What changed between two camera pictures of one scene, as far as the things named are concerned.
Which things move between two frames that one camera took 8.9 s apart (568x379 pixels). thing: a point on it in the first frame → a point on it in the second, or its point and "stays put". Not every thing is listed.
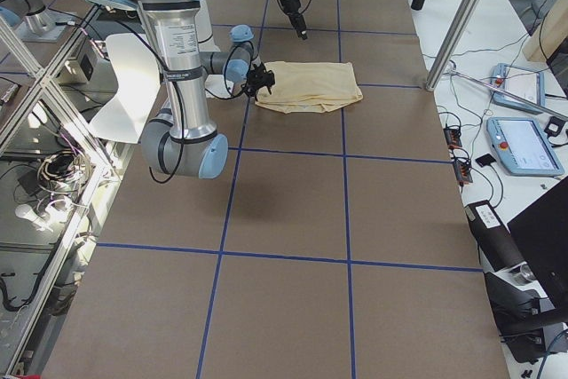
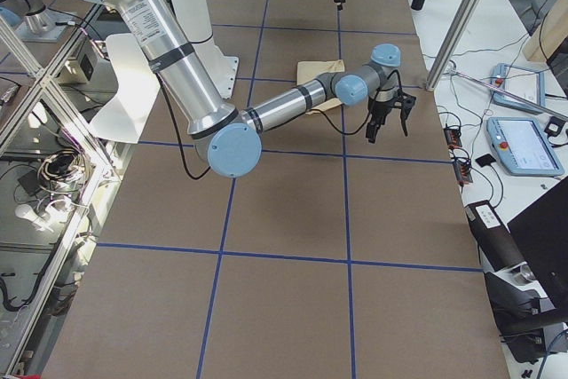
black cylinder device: (498, 247) stays put
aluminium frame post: (463, 22) stays put
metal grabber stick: (452, 69) stays put
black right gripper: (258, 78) → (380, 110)
